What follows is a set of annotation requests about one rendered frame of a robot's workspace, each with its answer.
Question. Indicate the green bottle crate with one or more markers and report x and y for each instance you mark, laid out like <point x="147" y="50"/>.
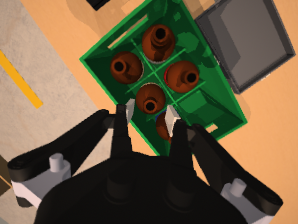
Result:
<point x="212" y="101"/>

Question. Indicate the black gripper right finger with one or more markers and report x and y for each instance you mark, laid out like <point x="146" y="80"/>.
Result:
<point x="256" y="201"/>

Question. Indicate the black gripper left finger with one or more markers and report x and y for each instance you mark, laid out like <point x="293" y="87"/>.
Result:
<point x="34" y="173"/>

